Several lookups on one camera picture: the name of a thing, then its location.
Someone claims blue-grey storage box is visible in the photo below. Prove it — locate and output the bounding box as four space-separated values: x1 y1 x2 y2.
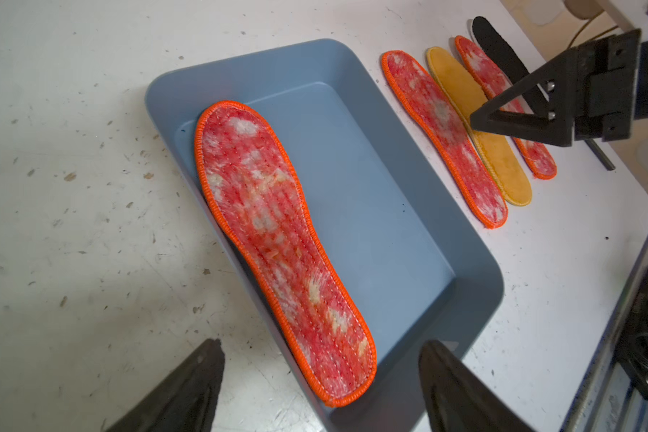
145 39 504 431

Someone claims black hex key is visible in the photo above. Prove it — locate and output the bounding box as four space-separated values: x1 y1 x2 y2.
584 139 616 171

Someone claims black insole right side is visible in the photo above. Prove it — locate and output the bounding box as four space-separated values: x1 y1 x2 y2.
471 16 548 116

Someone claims yellow insole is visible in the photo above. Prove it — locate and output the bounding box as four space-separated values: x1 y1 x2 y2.
426 47 533 206

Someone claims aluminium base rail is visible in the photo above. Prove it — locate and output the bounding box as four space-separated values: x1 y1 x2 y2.
562 238 648 431

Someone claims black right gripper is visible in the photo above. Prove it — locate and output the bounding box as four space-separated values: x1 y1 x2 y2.
475 30 648 147

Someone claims red insole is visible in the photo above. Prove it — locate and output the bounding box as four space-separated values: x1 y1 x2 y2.
381 50 509 229
454 35 558 181
194 101 377 408

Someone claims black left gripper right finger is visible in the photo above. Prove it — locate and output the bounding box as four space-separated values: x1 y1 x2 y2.
419 340 532 432

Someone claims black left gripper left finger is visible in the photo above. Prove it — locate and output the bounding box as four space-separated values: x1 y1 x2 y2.
108 338 225 431

